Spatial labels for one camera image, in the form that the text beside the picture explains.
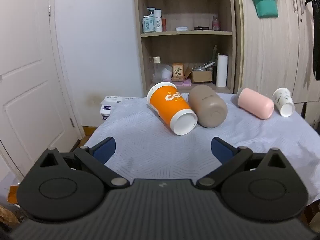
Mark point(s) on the wooden shelf unit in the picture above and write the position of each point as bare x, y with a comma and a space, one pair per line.
185, 33

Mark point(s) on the white tall tube bottle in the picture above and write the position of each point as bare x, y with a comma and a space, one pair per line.
158, 21

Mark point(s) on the brown tumbler cup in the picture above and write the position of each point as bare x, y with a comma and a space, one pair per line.
207, 105

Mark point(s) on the white plastic bag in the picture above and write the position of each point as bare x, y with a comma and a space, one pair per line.
166, 72

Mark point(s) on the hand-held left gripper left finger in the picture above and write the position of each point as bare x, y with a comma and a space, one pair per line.
106, 149

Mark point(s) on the white flat case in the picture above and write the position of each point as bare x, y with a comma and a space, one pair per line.
181, 29

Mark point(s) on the small red bottle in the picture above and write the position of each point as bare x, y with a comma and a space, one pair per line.
164, 25

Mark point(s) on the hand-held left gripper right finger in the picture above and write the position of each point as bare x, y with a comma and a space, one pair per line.
220, 149

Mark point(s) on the clear bottle with cream cap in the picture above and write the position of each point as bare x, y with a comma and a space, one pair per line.
157, 70

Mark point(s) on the pale blue table cloth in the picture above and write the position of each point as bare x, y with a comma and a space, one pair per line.
150, 142

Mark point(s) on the brown cardboard piece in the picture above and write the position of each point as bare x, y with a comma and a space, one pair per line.
12, 195

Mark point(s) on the orange paper cup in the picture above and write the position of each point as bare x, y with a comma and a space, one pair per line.
170, 102

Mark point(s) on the teal hanging pouch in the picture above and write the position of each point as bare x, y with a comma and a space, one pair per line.
265, 5

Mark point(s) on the light wooden wardrobe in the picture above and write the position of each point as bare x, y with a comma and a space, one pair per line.
262, 55

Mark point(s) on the teal white pump bottle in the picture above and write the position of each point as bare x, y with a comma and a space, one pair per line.
148, 23

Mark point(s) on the pink cup with grey lid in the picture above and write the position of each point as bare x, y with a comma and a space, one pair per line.
255, 103

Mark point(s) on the dark flat case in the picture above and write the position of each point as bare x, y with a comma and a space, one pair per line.
201, 28

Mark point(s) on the black hanging garment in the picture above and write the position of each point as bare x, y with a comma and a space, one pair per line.
317, 42

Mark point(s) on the pink flat pack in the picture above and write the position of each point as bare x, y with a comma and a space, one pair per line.
186, 82

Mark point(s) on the white paper towel roll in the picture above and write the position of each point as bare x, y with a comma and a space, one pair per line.
222, 70

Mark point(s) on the pink clear bottle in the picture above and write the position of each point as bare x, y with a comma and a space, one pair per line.
216, 23

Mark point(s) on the small white paper cup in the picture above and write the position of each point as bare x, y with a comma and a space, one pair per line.
282, 100

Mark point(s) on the purple white tissue pack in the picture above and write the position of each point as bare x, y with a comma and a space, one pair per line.
105, 111

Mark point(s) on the floral print box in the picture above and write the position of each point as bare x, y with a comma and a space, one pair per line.
178, 71

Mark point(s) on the open cardboard box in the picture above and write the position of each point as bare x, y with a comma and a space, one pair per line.
201, 77

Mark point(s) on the clear plastic wrappers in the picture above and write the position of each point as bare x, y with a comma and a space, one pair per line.
203, 66

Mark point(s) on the white door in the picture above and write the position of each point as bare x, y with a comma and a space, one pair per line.
30, 80

